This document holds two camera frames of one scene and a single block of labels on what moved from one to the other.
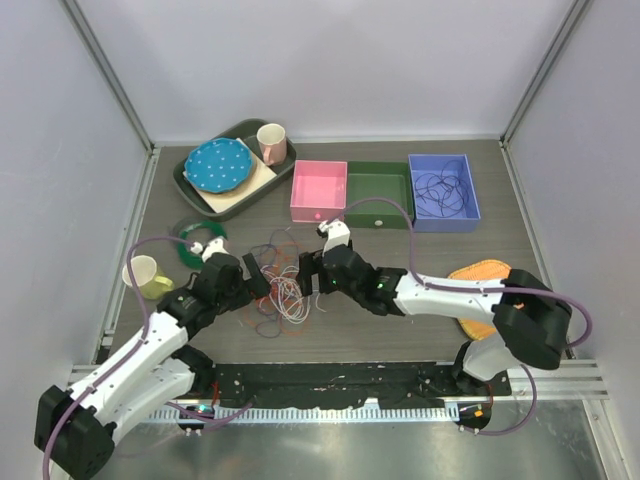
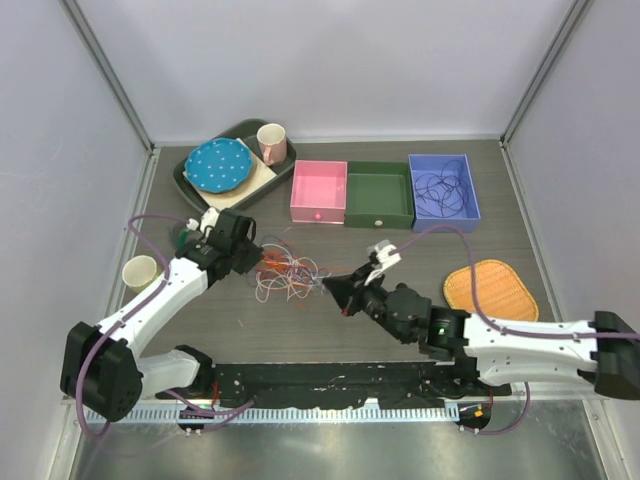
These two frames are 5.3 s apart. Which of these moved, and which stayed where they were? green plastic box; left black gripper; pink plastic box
Moved: left black gripper
Stayed: green plastic box; pink plastic box
